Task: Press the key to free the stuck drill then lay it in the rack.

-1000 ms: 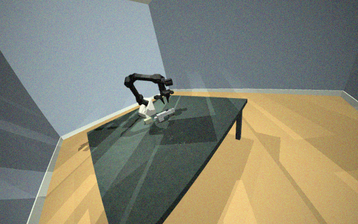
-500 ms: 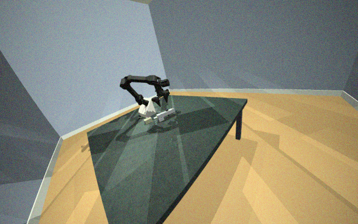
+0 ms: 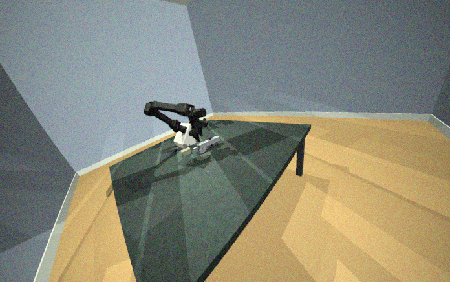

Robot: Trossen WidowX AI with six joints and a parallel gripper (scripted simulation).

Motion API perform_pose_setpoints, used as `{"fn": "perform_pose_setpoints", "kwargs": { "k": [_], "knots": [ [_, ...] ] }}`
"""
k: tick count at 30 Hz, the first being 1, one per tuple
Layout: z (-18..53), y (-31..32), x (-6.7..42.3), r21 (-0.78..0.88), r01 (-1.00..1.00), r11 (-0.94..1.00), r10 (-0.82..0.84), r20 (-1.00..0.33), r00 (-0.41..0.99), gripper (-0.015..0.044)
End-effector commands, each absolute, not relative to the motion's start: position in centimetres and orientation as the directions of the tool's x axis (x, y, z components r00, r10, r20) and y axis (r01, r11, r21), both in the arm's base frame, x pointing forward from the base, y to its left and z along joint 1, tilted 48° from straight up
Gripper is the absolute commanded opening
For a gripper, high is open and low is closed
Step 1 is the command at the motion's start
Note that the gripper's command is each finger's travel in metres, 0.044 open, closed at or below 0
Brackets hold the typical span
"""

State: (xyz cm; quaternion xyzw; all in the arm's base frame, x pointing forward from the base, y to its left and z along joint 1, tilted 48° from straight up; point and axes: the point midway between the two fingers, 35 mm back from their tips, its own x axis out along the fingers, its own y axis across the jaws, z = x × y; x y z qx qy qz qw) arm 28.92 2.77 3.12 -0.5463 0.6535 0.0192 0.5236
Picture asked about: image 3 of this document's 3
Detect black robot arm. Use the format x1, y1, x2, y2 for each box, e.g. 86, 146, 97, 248
144, 100, 208, 134

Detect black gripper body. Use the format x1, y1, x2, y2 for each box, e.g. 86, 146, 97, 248
188, 118, 199, 136

